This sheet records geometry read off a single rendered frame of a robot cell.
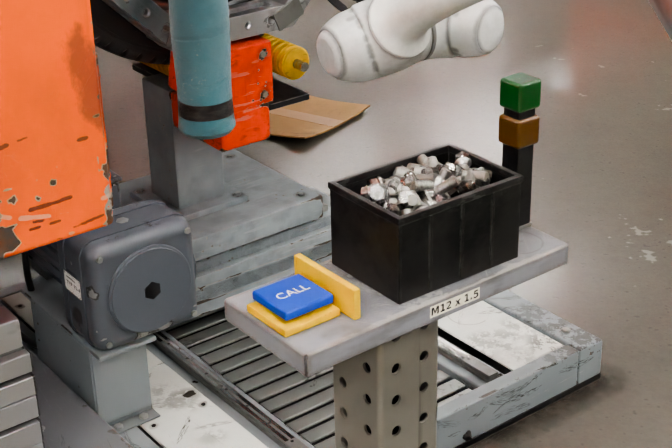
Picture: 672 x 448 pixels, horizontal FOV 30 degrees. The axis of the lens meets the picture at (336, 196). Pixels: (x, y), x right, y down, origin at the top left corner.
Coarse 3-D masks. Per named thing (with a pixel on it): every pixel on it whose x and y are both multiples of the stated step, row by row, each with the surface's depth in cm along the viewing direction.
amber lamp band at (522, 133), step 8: (504, 120) 162; (512, 120) 161; (520, 120) 160; (528, 120) 161; (536, 120) 162; (504, 128) 162; (512, 128) 161; (520, 128) 160; (528, 128) 161; (536, 128) 162; (504, 136) 163; (512, 136) 162; (520, 136) 161; (528, 136) 162; (536, 136) 163; (512, 144) 162; (520, 144) 161; (528, 144) 162
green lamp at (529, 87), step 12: (504, 84) 160; (516, 84) 158; (528, 84) 159; (540, 84) 160; (504, 96) 161; (516, 96) 159; (528, 96) 159; (540, 96) 161; (516, 108) 159; (528, 108) 160
